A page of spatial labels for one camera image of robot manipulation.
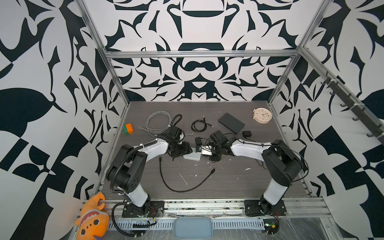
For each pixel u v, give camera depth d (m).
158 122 1.11
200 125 1.05
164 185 0.81
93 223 0.63
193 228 0.68
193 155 0.89
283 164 0.48
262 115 1.08
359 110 0.59
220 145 0.73
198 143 0.96
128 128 1.02
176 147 0.78
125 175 0.45
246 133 1.02
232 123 1.08
